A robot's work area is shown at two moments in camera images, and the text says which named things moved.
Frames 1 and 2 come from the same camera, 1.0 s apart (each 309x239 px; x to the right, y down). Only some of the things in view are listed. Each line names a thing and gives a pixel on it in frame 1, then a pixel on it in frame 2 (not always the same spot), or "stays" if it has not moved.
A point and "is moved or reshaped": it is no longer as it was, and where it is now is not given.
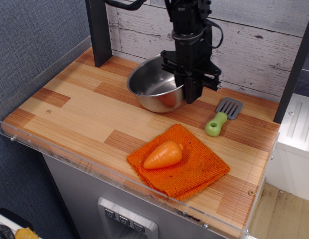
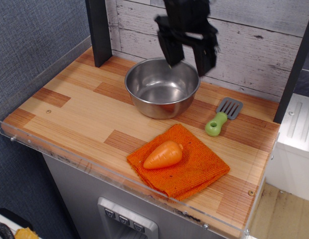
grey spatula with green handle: x=226 y=107 stays
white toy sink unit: x=290 y=168 stays
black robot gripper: x=192 y=59 -> x=191 y=17
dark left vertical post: x=98 y=25 stays
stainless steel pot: x=154 y=87 is moved or reshaped
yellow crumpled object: x=26 y=233 stays
